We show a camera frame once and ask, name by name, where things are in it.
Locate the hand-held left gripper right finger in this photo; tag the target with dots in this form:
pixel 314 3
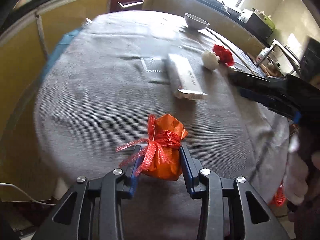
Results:
pixel 186 172

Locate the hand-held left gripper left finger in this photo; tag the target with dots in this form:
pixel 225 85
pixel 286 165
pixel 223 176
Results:
pixel 133 177

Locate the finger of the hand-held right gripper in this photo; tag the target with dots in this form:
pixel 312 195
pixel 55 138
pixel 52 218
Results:
pixel 252 80
pixel 265 100

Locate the orange bag with red ribbon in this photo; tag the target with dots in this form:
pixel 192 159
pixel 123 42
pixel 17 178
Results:
pixel 167 160

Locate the person's right forearm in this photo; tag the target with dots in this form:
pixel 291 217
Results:
pixel 297 177

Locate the white pompom ball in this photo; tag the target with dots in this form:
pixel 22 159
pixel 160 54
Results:
pixel 210 60

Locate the black microwave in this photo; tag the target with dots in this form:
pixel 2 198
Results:
pixel 257 26

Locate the white wrapped packet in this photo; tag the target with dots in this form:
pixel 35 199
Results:
pixel 182 75

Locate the white ceramic bowl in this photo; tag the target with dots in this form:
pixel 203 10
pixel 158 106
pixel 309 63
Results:
pixel 195 22

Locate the grey tablecloth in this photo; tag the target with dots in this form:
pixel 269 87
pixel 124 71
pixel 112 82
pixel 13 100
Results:
pixel 100 92

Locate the blue under cloth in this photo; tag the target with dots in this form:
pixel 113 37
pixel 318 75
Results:
pixel 66 40

